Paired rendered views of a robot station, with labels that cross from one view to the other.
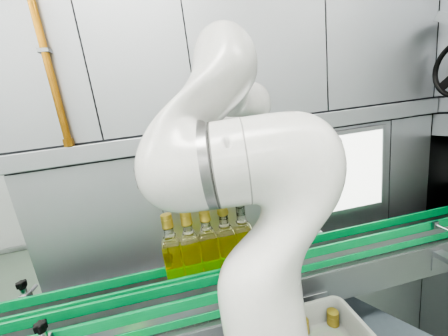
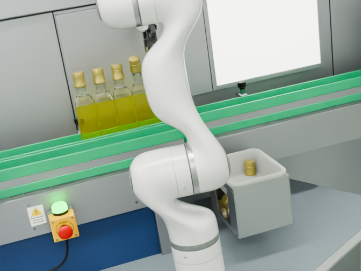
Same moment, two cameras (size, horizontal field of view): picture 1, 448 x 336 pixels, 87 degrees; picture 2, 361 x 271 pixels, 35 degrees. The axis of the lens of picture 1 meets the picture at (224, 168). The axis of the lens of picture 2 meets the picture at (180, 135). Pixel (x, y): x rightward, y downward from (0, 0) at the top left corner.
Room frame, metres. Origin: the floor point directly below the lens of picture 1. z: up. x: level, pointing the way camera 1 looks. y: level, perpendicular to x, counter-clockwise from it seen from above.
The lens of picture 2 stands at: (-1.03, 0.08, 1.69)
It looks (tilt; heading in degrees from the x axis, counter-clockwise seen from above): 19 degrees down; 355
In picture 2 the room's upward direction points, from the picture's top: 8 degrees counter-clockwise
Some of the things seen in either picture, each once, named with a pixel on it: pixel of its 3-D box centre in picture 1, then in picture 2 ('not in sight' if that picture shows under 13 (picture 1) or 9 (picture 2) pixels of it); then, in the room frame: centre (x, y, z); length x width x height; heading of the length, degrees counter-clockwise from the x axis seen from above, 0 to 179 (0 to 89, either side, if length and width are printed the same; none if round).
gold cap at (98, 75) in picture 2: (185, 217); (98, 75); (0.68, 0.14, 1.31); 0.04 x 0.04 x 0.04
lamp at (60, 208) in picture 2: not in sight; (59, 207); (0.47, 0.30, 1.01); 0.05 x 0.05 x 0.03
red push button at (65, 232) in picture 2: not in sight; (65, 230); (0.42, 0.30, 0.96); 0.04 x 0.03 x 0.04; 99
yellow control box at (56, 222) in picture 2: not in sight; (63, 224); (0.46, 0.30, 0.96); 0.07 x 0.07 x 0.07; 9
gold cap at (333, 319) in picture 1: (333, 317); (250, 167); (0.60, -0.27, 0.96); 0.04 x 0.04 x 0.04
